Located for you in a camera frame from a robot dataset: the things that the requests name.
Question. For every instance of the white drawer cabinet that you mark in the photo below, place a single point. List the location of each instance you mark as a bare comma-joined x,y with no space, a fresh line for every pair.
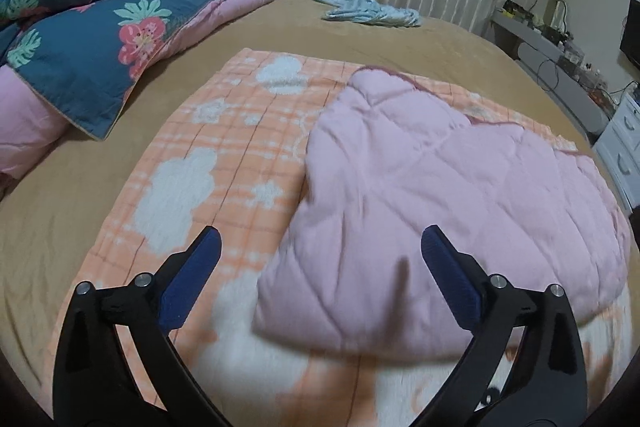
625,142

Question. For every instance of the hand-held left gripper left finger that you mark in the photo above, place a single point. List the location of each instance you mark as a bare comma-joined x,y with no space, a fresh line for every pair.
190,279

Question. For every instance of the grey desk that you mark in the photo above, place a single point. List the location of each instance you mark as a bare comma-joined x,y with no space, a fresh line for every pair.
570,92

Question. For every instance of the light blue cloth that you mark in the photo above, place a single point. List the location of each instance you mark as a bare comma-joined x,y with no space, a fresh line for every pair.
365,9

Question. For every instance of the pink quilted jacket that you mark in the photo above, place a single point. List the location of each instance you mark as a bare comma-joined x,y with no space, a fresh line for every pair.
425,187

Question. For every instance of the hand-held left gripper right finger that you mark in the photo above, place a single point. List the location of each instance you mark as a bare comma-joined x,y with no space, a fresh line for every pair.
452,279

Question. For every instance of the bed with brown sheet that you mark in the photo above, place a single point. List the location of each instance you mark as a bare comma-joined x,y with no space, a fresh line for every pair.
400,47

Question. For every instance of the orange plaid blanket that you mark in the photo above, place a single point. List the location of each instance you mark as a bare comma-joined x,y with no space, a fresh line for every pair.
235,167

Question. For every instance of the black television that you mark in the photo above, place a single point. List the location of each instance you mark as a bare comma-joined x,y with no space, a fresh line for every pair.
632,34

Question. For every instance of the blue floral comforter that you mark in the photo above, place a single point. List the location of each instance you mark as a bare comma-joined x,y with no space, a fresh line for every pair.
100,57

